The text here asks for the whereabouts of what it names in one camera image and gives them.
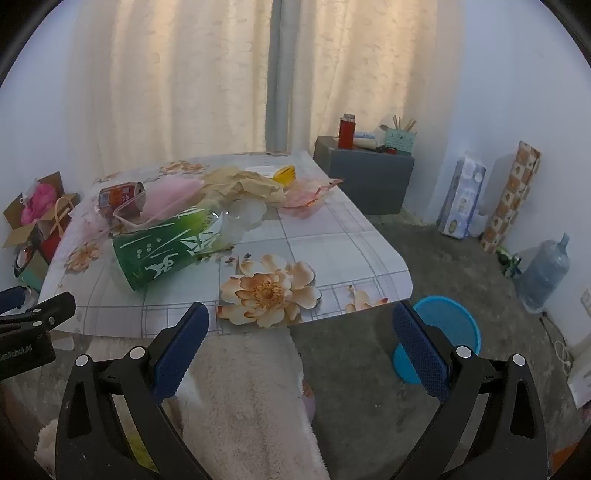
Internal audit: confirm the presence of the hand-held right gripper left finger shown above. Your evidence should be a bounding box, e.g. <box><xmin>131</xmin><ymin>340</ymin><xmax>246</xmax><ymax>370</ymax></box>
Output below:
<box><xmin>54</xmin><ymin>302</ymin><xmax>211</xmax><ymax>480</ymax></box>

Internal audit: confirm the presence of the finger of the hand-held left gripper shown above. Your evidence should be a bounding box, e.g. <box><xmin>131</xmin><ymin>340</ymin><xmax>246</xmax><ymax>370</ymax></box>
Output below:
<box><xmin>0</xmin><ymin>292</ymin><xmax>77</xmax><ymax>342</ymax></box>
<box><xmin>0</xmin><ymin>285</ymin><xmax>27</xmax><ymax>313</ymax></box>

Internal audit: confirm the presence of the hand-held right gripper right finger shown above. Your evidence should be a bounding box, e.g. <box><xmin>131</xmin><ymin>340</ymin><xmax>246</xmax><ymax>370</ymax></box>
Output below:
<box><xmin>392</xmin><ymin>300</ymin><xmax>550</xmax><ymax>480</ymax></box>

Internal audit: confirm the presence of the blue plastic basket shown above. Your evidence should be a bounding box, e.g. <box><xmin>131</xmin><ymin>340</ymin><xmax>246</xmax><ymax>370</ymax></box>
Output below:
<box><xmin>392</xmin><ymin>296</ymin><xmax>481</xmax><ymax>385</ymax></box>

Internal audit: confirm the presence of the green paper cup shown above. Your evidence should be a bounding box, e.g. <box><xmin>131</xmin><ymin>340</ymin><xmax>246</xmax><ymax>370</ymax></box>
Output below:
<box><xmin>112</xmin><ymin>208</ymin><xmax>222</xmax><ymax>291</ymax></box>

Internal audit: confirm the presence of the clear plastic container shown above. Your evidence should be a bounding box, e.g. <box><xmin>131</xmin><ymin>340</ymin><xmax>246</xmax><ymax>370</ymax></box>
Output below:
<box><xmin>111</xmin><ymin>185</ymin><xmax>208</xmax><ymax>236</ymax></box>

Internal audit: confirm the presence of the red soda can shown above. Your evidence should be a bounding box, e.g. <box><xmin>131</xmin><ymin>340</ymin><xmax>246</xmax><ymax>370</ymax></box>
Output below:
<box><xmin>98</xmin><ymin>181</ymin><xmax>146</xmax><ymax>217</ymax></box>

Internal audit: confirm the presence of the clear plastic bag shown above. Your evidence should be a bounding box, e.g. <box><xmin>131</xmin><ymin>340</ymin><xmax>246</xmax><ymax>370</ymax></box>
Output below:
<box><xmin>217</xmin><ymin>198</ymin><xmax>269</xmax><ymax>245</ymax></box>

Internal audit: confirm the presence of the pink knitted cloth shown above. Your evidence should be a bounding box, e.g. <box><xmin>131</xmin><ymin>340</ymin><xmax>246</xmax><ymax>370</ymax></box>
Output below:
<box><xmin>139</xmin><ymin>178</ymin><xmax>206</xmax><ymax>217</ymax></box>

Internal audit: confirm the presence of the pink plastic wrapper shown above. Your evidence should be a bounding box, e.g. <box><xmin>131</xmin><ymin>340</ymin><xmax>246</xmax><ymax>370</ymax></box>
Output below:
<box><xmin>279</xmin><ymin>178</ymin><xmax>345</xmax><ymax>220</ymax></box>

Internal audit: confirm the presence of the yellow white box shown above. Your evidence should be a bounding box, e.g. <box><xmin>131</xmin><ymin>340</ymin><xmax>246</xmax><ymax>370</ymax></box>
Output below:
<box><xmin>245</xmin><ymin>164</ymin><xmax>296</xmax><ymax>186</ymax></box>

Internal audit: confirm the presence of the green cardboard box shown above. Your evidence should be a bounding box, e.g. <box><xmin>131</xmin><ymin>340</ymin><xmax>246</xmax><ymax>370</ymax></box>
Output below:
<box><xmin>14</xmin><ymin>251</ymin><xmax>49</xmax><ymax>291</ymax></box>

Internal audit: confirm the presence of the brown cardboard box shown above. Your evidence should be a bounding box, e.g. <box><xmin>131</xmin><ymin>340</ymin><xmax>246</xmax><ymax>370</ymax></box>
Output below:
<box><xmin>2</xmin><ymin>172</ymin><xmax>79</xmax><ymax>250</ymax></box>

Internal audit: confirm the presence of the red gift bag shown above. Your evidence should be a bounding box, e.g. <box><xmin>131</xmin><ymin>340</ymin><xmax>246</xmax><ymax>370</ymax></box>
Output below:
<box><xmin>39</xmin><ymin>196</ymin><xmax>75</xmax><ymax>265</ymax></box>

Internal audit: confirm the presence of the white fluffy rug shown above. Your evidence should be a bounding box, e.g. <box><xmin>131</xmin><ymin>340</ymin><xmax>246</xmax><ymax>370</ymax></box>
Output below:
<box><xmin>34</xmin><ymin>323</ymin><xmax>328</xmax><ymax>480</ymax></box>

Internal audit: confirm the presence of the pink plastic bag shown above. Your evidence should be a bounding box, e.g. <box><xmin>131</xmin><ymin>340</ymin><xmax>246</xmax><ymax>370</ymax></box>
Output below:
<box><xmin>21</xmin><ymin>182</ymin><xmax>63</xmax><ymax>222</ymax></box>

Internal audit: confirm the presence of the green bottle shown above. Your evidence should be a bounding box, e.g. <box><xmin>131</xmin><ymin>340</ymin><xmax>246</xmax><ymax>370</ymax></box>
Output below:
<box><xmin>496</xmin><ymin>247</ymin><xmax>522</xmax><ymax>278</ymax></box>

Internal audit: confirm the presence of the large blue water jug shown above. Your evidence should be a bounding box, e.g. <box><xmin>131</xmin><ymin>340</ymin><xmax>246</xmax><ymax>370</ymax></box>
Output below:
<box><xmin>515</xmin><ymin>234</ymin><xmax>571</xmax><ymax>311</ymax></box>

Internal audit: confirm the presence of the floral tablecloth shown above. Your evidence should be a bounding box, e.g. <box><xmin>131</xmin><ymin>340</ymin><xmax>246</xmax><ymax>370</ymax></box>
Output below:
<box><xmin>37</xmin><ymin>150</ymin><xmax>414</xmax><ymax>340</ymax></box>

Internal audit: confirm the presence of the white device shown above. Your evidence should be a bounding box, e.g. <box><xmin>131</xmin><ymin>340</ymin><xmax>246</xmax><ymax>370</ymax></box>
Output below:
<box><xmin>568</xmin><ymin>342</ymin><xmax>591</xmax><ymax>408</ymax></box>

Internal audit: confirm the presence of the white tissue pack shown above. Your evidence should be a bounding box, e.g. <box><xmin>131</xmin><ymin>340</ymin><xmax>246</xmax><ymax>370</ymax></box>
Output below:
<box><xmin>438</xmin><ymin>154</ymin><xmax>486</xmax><ymax>239</ymax></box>

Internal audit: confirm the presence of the grey cabinet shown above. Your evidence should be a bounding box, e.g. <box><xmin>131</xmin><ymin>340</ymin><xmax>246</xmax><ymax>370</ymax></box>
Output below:
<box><xmin>314</xmin><ymin>135</ymin><xmax>415</xmax><ymax>215</ymax></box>

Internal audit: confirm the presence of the patterned paper roll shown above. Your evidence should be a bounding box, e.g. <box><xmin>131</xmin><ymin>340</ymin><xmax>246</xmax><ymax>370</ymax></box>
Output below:
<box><xmin>480</xmin><ymin>141</ymin><xmax>542</xmax><ymax>254</ymax></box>

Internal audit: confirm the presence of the teal chopstick holder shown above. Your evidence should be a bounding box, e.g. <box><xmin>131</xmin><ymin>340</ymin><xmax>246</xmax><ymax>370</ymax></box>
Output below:
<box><xmin>383</xmin><ymin>128</ymin><xmax>416</xmax><ymax>154</ymax></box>

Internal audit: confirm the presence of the red thermos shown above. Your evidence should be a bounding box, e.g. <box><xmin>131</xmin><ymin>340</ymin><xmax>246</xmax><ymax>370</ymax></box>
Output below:
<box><xmin>338</xmin><ymin>114</ymin><xmax>357</xmax><ymax>150</ymax></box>

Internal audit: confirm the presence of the cream patterned curtain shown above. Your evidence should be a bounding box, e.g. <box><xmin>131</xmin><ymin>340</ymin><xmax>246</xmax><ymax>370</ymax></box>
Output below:
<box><xmin>65</xmin><ymin>0</ymin><xmax>273</xmax><ymax>183</ymax></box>
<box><xmin>286</xmin><ymin>0</ymin><xmax>467</xmax><ymax>158</ymax></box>

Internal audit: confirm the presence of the white cable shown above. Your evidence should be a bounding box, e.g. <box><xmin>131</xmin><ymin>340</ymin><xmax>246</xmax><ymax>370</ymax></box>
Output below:
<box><xmin>540</xmin><ymin>311</ymin><xmax>574</xmax><ymax>370</ymax></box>

